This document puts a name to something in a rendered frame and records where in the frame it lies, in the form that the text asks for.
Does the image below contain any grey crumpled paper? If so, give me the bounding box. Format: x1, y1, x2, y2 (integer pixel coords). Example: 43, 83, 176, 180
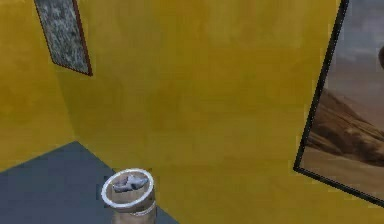
112, 174, 150, 194

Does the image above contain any brown bin with white rim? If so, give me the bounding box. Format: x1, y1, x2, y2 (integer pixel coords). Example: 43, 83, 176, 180
100, 167, 158, 224

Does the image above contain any grey picture with red frame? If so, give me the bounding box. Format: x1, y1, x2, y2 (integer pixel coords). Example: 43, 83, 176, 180
33, 0, 94, 77

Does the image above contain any desert picture with black frame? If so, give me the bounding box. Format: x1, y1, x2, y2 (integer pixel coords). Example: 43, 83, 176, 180
292, 0, 384, 208

